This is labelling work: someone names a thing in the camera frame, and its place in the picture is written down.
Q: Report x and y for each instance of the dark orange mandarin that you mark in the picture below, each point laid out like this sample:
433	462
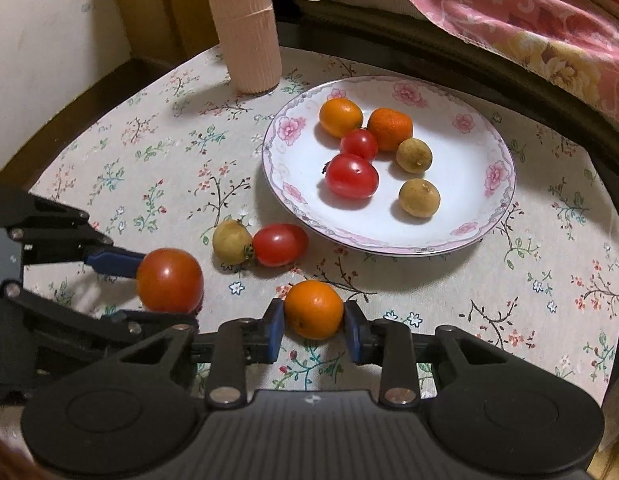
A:
390	128

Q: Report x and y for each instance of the brown longan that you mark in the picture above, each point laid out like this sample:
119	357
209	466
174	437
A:
415	156
419	198
232	241

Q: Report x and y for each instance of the floral tablecloth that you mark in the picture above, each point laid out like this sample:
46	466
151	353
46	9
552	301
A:
139	180

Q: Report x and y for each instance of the wooden cabinet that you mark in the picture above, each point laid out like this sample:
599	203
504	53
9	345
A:
139	10

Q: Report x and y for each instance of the large orange-red tomato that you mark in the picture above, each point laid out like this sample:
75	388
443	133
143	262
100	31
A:
170	280

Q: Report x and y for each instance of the pink ribbed cylinder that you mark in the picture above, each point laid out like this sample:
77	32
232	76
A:
244	25

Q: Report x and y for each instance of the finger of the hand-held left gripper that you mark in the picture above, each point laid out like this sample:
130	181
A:
159	320
114	262

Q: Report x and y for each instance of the white floral plate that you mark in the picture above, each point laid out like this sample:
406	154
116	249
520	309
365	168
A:
459	160

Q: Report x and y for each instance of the pink floral bed sheet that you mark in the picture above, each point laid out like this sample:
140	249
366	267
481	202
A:
489	5

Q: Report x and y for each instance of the small red cherry tomato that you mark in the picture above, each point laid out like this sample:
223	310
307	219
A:
359	144

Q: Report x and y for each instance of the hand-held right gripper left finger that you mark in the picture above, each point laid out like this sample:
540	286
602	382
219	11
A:
275	330

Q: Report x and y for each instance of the light orange mandarin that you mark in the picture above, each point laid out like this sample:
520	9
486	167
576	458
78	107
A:
341	117

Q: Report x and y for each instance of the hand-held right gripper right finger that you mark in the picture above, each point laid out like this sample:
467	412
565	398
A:
352	332

